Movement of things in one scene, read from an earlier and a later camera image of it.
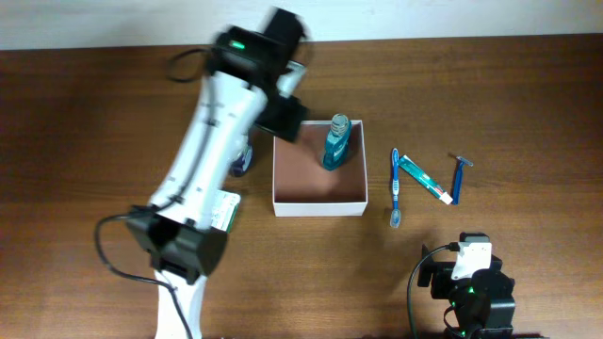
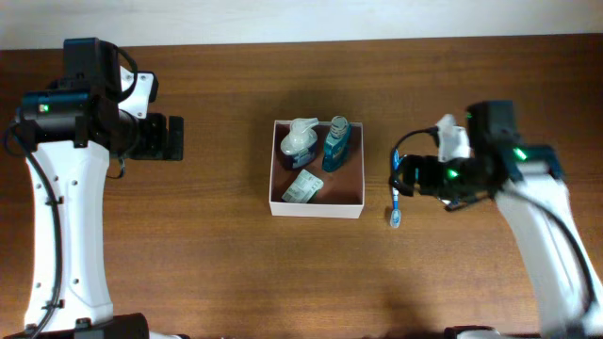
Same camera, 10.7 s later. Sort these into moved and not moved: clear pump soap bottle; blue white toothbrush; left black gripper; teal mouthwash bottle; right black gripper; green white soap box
Moved: right black gripper; clear pump soap bottle; green white soap box; left black gripper
Not moved: teal mouthwash bottle; blue white toothbrush
